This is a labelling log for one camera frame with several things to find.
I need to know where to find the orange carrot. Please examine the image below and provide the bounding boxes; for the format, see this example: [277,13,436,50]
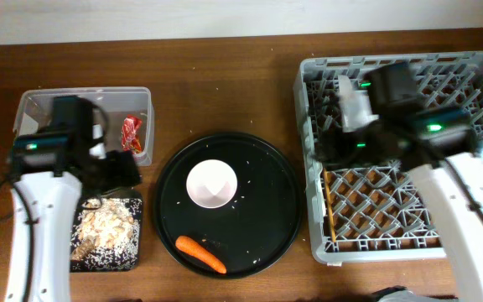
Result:
[175,236,227,274]

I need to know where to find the black rectangular tray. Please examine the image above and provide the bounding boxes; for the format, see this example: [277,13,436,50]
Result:
[69,188,144,273]

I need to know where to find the round black tray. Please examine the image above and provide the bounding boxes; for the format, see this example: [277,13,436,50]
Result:
[153,133,302,279]

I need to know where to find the grey-white plate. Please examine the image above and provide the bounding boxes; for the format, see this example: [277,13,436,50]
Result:
[338,75,379,133]

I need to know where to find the cream white cup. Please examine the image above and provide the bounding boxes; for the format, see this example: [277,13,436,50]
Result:
[459,158,483,190]

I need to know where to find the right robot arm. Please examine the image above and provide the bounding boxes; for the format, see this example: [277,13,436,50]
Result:
[319,62,483,301]

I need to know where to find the clear plastic bin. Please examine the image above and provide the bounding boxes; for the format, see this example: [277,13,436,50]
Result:
[13,86,154,166]

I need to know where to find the red snack wrapper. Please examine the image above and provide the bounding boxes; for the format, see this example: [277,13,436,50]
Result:
[121,115,143,154]

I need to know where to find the wooden chopstick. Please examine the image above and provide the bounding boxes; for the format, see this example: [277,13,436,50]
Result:
[323,169,336,242]

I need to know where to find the brown cookie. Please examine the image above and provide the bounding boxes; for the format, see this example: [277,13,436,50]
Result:
[70,237,96,261]

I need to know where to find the grey dishwasher rack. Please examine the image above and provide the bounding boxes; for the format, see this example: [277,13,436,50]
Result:
[293,51,483,265]

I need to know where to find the white bowl with oatmeal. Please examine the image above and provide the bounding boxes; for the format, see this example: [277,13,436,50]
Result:
[186,159,238,209]

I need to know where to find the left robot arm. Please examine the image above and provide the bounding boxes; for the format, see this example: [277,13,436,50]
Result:
[2,96,141,301]

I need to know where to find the spilled oatmeal and rice pile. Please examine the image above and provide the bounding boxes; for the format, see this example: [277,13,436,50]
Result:
[71,197,142,269]

